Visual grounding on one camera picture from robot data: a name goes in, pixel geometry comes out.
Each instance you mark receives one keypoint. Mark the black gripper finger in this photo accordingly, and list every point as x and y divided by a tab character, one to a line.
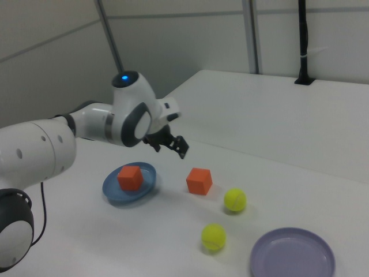
152	145
180	147

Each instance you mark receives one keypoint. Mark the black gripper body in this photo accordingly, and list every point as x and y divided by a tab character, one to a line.
160	137

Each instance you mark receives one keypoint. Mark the orange cube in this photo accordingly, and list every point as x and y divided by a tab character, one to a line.
199	183
129	179

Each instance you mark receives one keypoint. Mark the yellow tennis ball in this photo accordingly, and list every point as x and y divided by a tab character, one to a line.
235	199
213	238

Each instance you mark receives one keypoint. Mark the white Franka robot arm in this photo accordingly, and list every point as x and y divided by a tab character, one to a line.
40	150

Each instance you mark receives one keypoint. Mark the blue plate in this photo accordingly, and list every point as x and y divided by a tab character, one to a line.
147	176

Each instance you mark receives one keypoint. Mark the purple plate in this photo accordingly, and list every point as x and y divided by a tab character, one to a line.
294	254

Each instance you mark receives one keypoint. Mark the black pole with clamp base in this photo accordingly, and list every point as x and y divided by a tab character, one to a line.
302	43

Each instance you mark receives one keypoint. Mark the grey partition post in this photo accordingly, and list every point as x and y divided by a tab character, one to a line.
112	40

